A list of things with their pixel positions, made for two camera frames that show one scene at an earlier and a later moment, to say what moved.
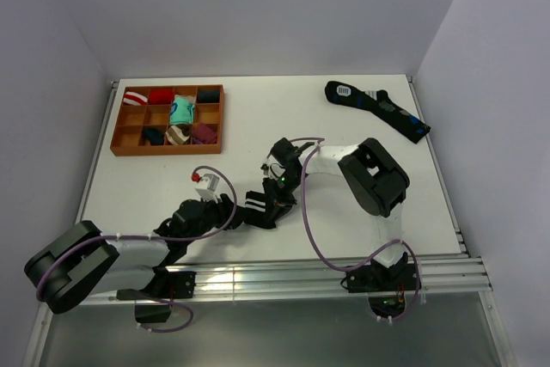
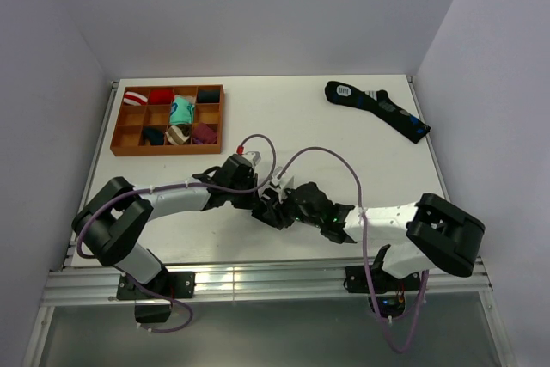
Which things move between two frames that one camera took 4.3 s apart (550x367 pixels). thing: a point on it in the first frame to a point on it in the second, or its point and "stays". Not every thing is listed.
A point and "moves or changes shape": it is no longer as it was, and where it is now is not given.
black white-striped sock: x=254 y=212 moves or changes shape
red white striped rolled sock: x=135 y=99 stays
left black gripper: x=223 y=208 to x=242 y=204
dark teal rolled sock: x=155 y=134 stays
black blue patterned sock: x=380 y=103 stays
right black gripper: x=280 y=200 to x=289 y=194
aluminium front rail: x=444 y=273 stays
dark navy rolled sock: x=209 y=95 stays
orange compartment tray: x=168 y=119 stays
